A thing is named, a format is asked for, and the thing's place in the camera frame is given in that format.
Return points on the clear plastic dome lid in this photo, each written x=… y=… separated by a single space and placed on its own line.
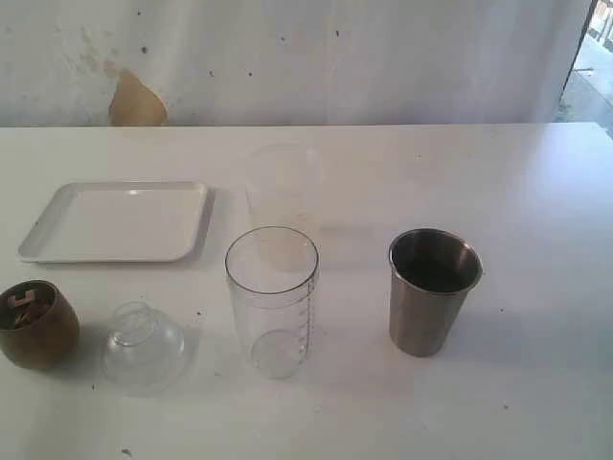
x=143 y=351

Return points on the clear measuring cup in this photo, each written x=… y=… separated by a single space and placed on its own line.
x=272 y=272

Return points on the stainless steel cup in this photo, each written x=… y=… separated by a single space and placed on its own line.
x=432 y=272

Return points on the white rectangular plastic tray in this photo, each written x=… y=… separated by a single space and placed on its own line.
x=118 y=222

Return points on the brown wooden cup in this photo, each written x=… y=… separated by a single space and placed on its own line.
x=49 y=339

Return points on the wooden pieces and coin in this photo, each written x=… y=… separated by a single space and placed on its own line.
x=24 y=310

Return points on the frosted translucent plastic cup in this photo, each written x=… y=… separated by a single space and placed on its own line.
x=282 y=185

